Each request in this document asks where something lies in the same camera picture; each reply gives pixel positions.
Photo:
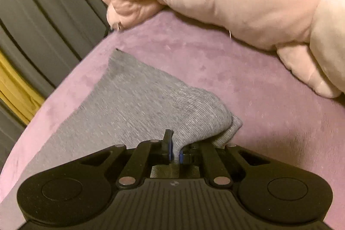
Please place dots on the grey curtain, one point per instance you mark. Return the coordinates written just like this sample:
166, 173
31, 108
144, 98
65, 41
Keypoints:
48, 1

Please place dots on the pink fleece blanket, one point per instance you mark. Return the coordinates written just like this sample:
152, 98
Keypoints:
242, 100

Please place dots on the pink plush toy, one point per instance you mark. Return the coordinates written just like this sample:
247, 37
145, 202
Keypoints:
242, 1

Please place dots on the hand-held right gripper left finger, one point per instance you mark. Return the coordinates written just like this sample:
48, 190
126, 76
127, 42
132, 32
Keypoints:
168, 150

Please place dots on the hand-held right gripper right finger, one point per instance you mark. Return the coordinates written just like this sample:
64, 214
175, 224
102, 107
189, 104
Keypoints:
181, 157

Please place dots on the grey knitted sock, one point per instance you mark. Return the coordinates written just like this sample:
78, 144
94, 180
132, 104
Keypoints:
121, 108

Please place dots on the yellow curtain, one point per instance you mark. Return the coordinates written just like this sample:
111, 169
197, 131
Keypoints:
16, 87

